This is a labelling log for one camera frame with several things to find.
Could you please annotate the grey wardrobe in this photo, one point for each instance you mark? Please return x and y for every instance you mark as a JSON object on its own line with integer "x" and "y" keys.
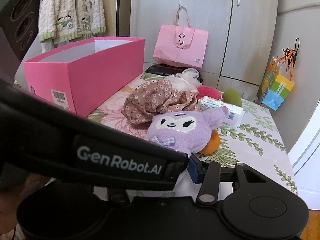
{"x": 240, "y": 34}

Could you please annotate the green makeup sponge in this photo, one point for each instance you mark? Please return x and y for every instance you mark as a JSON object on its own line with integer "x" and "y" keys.
{"x": 231, "y": 96}

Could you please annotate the purple plush toy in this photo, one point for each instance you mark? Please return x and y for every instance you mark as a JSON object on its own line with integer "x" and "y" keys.
{"x": 185, "y": 131}

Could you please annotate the black suitcase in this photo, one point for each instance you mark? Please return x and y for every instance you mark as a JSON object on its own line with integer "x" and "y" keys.
{"x": 162, "y": 70}

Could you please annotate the cream knitted cardigan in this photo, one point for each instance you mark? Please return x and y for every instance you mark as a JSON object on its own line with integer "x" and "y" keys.
{"x": 62, "y": 21}

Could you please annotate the pink storage box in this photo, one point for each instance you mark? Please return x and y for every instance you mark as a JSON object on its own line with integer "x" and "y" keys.
{"x": 82, "y": 75}

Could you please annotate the person's left hand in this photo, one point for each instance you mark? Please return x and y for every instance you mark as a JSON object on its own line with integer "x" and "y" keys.
{"x": 10, "y": 200}

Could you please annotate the white tissue pack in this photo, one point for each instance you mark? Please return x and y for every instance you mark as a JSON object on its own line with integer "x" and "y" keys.
{"x": 233, "y": 114}

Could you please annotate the white fluffy mesh puff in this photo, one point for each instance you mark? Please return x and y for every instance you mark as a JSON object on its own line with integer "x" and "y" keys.
{"x": 186, "y": 80}

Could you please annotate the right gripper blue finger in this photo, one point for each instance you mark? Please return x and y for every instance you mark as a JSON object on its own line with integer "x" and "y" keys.
{"x": 197, "y": 169}

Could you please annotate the colourful hanging gift bag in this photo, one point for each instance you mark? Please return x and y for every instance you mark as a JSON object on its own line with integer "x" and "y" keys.
{"x": 277, "y": 83}

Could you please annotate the white door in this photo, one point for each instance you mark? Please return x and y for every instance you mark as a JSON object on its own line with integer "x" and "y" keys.
{"x": 304, "y": 159}

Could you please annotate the pink paper shopping bag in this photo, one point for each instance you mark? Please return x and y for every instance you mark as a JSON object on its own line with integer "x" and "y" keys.
{"x": 181, "y": 46}

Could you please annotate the pink fluffy pompom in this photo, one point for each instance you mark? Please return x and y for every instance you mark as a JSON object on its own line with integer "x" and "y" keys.
{"x": 208, "y": 91}

